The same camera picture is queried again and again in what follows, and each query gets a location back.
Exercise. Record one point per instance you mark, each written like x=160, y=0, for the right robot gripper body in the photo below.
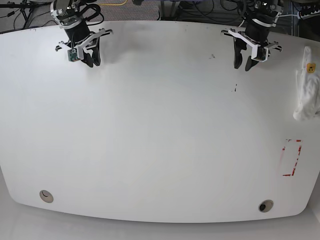
x=79, y=37

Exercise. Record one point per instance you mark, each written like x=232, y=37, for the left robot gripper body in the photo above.
x=255, y=34

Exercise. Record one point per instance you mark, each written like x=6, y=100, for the white printed T-shirt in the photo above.
x=308, y=86

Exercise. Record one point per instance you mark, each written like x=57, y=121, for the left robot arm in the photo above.
x=267, y=11

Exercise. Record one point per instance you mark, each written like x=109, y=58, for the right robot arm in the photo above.
x=69, y=13

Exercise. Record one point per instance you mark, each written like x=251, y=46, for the white power strip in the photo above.
x=309, y=12

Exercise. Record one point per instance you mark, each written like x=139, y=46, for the black tripod stand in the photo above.
x=16, y=15

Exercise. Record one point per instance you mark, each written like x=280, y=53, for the red tape rectangle marking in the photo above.
x=289, y=157

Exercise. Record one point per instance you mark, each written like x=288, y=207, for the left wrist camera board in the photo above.
x=259, y=53

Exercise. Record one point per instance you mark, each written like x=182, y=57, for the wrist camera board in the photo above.
x=72, y=55
x=259, y=53

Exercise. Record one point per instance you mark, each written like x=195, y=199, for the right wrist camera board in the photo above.
x=72, y=55

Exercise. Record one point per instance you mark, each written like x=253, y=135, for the left table cable grommet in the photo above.
x=46, y=196

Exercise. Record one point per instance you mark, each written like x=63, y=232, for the table cable grommet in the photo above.
x=46, y=196
x=266, y=206

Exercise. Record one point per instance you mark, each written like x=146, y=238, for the right table cable grommet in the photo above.
x=266, y=206

